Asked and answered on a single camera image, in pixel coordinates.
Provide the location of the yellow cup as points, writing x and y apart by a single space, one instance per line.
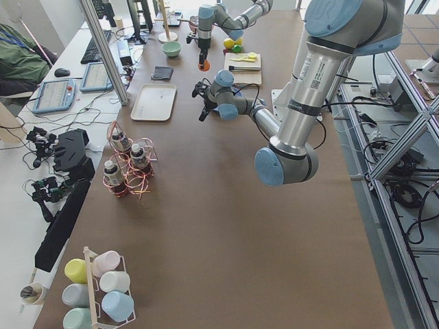
75 270

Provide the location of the yellow banana peel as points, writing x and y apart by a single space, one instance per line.
244 57

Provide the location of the mint green cup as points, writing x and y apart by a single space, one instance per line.
77 318

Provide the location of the grey cup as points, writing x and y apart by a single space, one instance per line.
76 296

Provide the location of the orange fruit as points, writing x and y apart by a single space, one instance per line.
205 66

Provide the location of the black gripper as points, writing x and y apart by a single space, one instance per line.
204 44
207 101

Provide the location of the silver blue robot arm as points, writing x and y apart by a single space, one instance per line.
333 32
210 15

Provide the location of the cream rectangular tray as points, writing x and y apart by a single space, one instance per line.
154 102

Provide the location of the black keyboard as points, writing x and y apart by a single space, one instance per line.
91 53

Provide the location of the dark drink bottle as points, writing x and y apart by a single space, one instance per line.
139 159
114 179
120 141

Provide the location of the paper cup with items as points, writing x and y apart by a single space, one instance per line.
32 294

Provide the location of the pink cup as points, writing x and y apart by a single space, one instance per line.
108 261

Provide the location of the black computer mouse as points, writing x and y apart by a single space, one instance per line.
62 72

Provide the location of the yellow lemon left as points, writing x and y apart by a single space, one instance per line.
228 43

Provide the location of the black handled knife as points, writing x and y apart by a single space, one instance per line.
244 68

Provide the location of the blue cup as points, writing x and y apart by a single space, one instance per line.
117 305

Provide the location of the pink bowl of ice cubes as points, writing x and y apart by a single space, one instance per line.
196 23

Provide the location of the white cup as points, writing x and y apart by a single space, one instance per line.
115 281

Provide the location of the wooden cutting board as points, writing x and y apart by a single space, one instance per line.
244 77

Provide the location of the mint green bowl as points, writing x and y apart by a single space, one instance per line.
171 49

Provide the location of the blue teach pendant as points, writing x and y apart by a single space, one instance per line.
95 79
54 96

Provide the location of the copper wire bottle rack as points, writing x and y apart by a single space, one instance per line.
129 168

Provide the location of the grey folded cloth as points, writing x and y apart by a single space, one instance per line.
162 73

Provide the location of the wooden cup tree stand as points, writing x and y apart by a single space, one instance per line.
167 35

